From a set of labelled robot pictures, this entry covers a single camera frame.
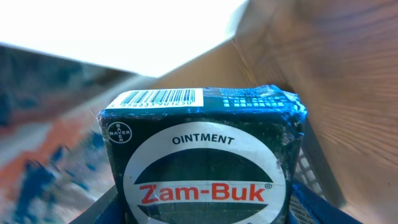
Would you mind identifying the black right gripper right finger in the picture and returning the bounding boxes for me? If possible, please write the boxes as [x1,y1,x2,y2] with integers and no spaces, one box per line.
[288,179,361,224]

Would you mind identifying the grey plastic mesh basket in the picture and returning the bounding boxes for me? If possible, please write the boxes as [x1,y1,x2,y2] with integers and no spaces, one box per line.
[294,119,346,209]

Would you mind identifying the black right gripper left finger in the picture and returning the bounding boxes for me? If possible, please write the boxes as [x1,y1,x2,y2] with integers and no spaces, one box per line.
[70,185,124,224]

